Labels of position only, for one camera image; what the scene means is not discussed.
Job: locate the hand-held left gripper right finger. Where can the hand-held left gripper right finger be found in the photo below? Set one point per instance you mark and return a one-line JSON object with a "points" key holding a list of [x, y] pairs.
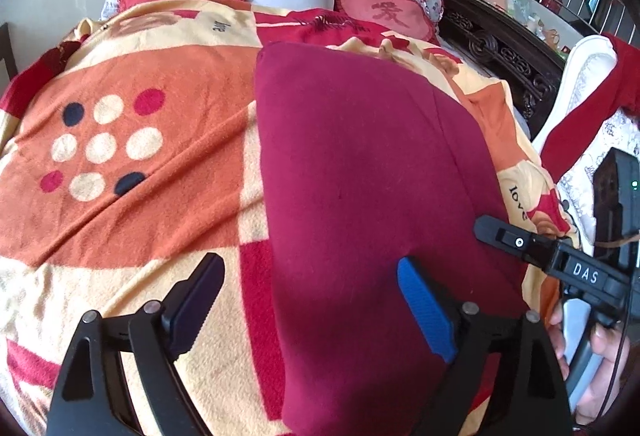
{"points": [[425, 306]]}

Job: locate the dark carved wooden headboard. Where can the dark carved wooden headboard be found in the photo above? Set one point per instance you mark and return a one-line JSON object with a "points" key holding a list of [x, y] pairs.
{"points": [[500, 51]]}

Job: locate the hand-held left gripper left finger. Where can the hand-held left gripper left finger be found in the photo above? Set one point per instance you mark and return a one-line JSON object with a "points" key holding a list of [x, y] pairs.
{"points": [[197, 301]]}

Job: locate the printed orange red blanket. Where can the printed orange red blanket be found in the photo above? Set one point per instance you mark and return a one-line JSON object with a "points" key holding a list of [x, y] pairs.
{"points": [[150, 216]]}

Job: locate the person's right hand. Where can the person's right hand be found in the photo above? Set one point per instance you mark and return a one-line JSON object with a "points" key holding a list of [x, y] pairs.
{"points": [[607, 366]]}

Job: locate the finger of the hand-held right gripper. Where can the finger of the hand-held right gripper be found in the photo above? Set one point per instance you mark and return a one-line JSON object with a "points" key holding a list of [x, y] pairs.
{"points": [[515, 241]]}

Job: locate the maroon sweater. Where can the maroon sweater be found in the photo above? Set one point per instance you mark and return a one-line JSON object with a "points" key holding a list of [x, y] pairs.
{"points": [[360, 166]]}

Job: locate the white and red cloth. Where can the white and red cloth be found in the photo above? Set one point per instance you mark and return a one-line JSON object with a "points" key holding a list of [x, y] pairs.
{"points": [[582, 76]]}

